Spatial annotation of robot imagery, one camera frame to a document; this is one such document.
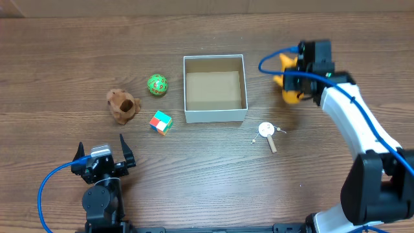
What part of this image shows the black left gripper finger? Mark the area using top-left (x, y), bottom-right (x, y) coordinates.
top-left (73, 142), bottom-right (85, 162)
top-left (120, 134), bottom-right (135, 164)

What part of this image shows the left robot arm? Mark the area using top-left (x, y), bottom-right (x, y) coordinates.
top-left (71, 136), bottom-right (136, 233)

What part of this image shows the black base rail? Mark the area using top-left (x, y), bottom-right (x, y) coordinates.
top-left (76, 223), bottom-right (315, 233)

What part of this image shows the white cardboard box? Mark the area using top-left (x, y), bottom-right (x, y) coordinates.
top-left (183, 54), bottom-right (248, 123)

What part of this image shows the brown plush capybara toy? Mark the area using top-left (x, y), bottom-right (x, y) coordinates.
top-left (106, 89), bottom-right (141, 125)

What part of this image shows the small wooden rattle drum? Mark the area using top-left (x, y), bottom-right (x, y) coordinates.
top-left (251, 122), bottom-right (287, 153)

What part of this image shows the colourful two-by-two puzzle cube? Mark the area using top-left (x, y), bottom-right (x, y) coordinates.
top-left (149, 111), bottom-right (173, 135)

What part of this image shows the green patterned ball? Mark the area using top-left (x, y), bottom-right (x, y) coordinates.
top-left (147, 74), bottom-right (168, 96)

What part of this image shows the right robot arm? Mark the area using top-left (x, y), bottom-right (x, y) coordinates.
top-left (274, 41), bottom-right (413, 232)

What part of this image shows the yellow rubber toy animal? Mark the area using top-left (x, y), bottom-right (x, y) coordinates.
top-left (273, 54), bottom-right (304, 104)

